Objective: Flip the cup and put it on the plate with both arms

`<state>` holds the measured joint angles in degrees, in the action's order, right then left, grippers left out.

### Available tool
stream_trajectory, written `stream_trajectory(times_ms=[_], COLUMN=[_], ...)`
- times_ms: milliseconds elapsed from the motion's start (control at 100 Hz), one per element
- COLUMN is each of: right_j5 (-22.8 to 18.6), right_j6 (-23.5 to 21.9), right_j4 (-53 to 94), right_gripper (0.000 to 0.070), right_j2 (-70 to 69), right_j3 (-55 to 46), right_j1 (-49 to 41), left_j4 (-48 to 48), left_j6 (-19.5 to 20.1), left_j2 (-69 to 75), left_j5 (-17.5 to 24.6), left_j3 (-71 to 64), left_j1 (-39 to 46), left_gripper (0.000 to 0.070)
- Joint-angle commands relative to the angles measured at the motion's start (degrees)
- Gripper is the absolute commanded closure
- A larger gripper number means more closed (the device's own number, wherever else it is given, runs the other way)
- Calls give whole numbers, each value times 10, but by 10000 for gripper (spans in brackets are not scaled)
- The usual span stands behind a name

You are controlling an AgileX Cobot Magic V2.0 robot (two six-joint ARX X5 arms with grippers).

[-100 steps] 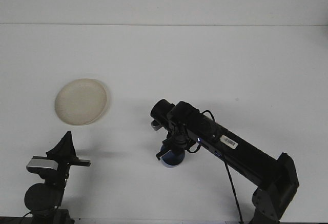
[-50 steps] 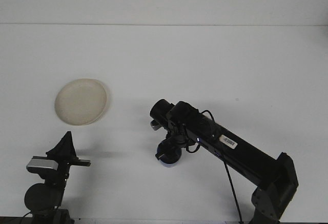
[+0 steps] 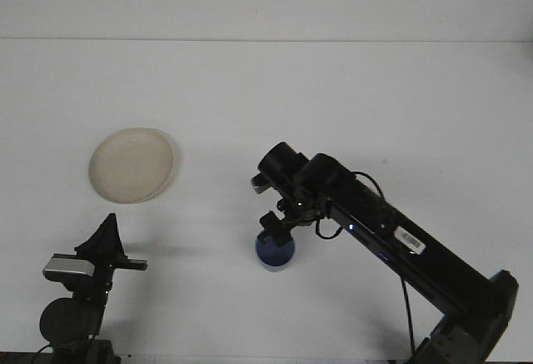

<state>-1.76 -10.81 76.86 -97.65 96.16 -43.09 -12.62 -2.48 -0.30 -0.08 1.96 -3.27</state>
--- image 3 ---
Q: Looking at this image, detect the pale blue cup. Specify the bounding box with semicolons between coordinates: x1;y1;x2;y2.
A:
253;230;297;273

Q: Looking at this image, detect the grey arm camera box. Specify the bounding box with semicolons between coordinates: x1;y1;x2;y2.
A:
250;173;271;195
42;257;95;285

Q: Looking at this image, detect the pale round plate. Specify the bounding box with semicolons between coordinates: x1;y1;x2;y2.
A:
87;127;182;205

